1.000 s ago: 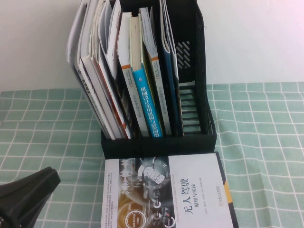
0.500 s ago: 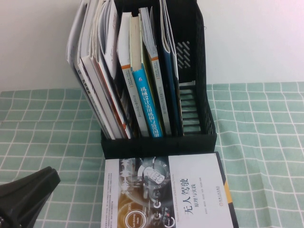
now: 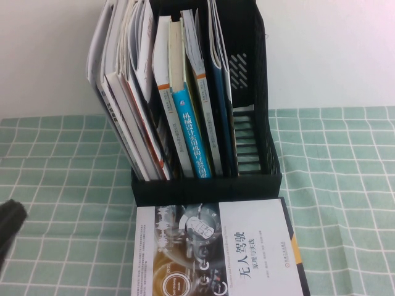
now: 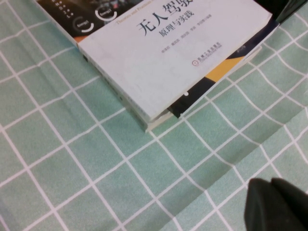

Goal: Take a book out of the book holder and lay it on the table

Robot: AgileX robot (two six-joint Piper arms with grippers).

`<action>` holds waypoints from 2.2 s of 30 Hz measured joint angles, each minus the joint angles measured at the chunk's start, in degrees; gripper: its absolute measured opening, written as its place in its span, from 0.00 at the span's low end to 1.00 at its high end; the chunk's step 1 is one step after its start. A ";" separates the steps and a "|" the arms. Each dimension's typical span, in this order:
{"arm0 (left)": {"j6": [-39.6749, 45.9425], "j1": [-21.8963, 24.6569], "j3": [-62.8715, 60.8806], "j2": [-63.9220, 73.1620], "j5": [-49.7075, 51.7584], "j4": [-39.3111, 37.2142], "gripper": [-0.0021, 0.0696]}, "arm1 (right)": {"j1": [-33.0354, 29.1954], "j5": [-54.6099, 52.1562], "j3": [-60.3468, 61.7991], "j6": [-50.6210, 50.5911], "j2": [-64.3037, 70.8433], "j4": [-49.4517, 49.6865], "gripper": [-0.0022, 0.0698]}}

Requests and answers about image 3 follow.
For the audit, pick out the green checked tablecloth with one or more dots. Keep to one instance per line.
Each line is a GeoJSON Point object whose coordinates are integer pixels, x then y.
{"type": "Point", "coordinates": [61, 154]}

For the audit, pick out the white cover book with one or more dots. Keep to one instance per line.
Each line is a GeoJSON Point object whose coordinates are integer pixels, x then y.
{"type": "Point", "coordinates": [132, 123]}

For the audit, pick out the white autonomous driving book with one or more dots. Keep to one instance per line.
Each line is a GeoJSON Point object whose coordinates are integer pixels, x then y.
{"type": "Point", "coordinates": [247, 231]}

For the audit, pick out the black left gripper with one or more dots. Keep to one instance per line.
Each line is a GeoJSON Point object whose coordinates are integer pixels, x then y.
{"type": "Point", "coordinates": [10, 222]}

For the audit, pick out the cyan spine book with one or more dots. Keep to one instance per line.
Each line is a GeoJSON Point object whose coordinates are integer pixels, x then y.
{"type": "Point", "coordinates": [188, 132]}

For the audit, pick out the navy blue thin book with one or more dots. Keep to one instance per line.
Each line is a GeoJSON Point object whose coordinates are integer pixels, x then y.
{"type": "Point", "coordinates": [222, 123]}

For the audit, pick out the leaning magazines stack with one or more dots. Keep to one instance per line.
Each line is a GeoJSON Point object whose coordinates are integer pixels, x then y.
{"type": "Point", "coordinates": [144, 123]}

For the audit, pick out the curved white paper sheet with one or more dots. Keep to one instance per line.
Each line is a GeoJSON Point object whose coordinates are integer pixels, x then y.
{"type": "Point", "coordinates": [134, 46]}

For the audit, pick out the grey spine book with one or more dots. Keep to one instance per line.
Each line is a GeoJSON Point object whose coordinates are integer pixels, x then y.
{"type": "Point", "coordinates": [119, 123]}

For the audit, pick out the white paper folder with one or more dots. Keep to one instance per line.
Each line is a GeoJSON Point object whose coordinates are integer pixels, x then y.
{"type": "Point", "coordinates": [98, 46]}

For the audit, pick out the white booklet red print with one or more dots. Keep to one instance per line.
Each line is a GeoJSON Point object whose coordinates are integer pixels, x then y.
{"type": "Point", "coordinates": [146, 61]}

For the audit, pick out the black plastic book holder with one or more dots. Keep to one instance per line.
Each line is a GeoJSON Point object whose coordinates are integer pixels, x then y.
{"type": "Point", "coordinates": [216, 188]}

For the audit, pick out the dark mobile robot book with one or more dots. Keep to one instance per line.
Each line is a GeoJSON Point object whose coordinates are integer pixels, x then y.
{"type": "Point", "coordinates": [297, 256]}

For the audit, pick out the blue thin softcover book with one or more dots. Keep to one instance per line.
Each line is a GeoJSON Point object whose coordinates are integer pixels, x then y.
{"type": "Point", "coordinates": [227, 83]}

